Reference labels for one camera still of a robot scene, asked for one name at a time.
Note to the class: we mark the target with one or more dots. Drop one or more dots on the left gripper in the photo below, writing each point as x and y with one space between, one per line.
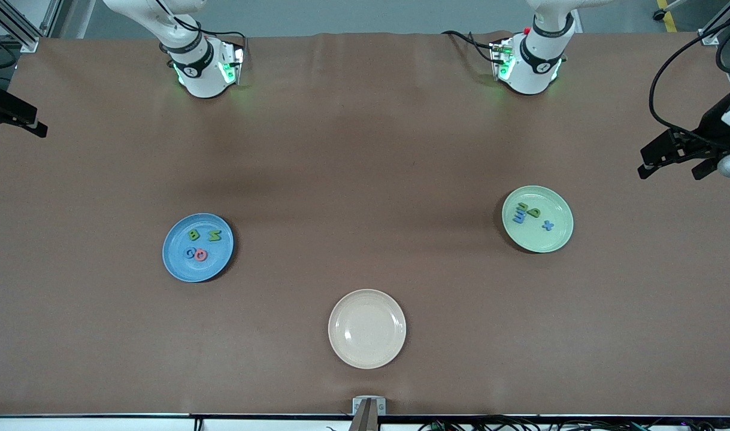
712 127

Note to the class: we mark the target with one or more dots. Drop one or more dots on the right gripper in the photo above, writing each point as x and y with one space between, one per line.
4 108

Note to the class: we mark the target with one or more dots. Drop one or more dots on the blue letter x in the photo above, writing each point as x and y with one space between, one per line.
548 225

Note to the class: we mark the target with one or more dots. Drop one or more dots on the blue letter m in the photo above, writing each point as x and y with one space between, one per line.
518 218

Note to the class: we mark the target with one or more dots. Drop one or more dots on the blue letter G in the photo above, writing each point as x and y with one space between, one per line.
187 254

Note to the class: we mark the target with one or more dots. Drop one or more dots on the pink letter Q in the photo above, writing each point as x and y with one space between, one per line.
197 257

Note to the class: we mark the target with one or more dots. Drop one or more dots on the green letter N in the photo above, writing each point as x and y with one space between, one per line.
214 236

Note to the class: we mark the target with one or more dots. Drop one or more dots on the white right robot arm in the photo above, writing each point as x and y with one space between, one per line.
200 72

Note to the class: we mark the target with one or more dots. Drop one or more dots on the green plate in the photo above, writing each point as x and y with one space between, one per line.
550 203

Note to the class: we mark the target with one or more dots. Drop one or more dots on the blue plate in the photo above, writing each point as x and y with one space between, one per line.
179 263

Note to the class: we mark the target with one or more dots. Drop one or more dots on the beige plate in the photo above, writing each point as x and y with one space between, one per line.
367 329

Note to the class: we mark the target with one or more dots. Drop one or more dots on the black caster wheel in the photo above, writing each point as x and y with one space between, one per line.
659 15

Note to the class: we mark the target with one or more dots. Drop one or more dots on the brown table cover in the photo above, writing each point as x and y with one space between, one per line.
400 120

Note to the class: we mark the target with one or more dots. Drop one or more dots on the aluminium frame post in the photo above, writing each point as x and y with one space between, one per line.
28 42
709 37

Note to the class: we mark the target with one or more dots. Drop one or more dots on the silver base connector bracket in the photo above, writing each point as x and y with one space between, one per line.
502 60
233 63

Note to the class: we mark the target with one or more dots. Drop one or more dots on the white table edge rail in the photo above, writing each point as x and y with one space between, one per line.
101 424

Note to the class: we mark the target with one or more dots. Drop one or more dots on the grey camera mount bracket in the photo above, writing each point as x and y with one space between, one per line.
369 413

